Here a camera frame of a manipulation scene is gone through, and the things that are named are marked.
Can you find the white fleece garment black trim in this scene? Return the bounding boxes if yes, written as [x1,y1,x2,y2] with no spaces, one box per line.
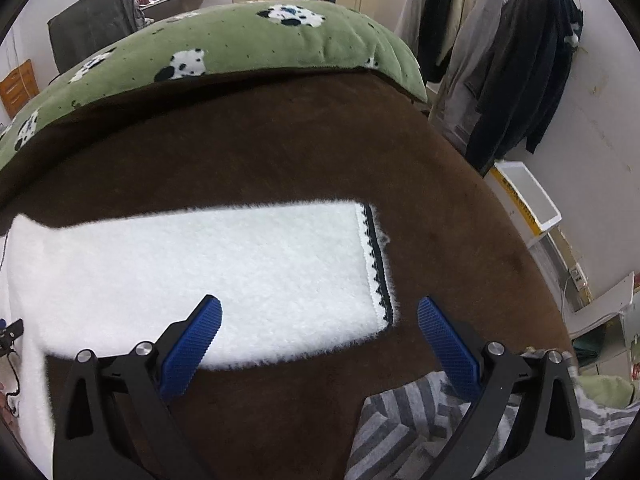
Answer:
[0,200,398,461]

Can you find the grey striped cloth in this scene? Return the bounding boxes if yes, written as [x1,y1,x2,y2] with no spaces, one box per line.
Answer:
[345,367,640,480]

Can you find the green cow-print blanket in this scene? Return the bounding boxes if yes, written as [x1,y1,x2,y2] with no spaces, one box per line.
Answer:
[0,0,428,186]

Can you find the dark grey covered chair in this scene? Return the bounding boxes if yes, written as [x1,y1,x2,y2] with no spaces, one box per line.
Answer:
[48,0,140,75]

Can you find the white foam box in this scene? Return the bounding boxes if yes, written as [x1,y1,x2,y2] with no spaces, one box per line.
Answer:
[492,160,562,236]

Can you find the white side table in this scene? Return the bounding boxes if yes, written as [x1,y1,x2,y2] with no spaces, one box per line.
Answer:
[567,271,637,342]

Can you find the row of hanging jackets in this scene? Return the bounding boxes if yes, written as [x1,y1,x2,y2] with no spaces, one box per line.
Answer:
[395,0,585,177]

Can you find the light green cloth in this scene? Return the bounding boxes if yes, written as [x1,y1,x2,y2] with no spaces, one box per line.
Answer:
[575,374,637,411]

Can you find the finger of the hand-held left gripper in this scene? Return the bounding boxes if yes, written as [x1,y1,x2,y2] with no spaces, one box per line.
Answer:
[0,317,25,357]

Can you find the brown blanket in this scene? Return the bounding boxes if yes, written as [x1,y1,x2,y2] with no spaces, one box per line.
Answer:
[0,67,576,480]

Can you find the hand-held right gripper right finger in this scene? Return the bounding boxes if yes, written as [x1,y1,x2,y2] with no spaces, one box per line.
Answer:
[417,296,586,480]

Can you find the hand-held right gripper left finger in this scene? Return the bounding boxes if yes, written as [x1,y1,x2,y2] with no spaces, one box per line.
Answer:
[52,294,223,480]

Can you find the yellow cardboard box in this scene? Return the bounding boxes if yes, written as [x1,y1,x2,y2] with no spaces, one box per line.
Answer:
[486,167,547,250]

